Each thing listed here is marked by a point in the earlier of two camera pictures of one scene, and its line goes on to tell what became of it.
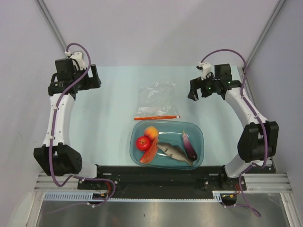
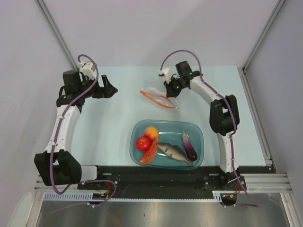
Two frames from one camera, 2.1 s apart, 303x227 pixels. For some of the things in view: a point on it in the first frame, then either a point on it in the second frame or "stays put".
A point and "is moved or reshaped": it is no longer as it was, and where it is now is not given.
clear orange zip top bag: x=156 y=101 is moved or reshaped
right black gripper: x=196 y=84 -> x=171 y=92
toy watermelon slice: x=151 y=152 stays put
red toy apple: x=143 y=143 stays put
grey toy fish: x=174 y=152 stays put
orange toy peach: x=152 y=132 stays put
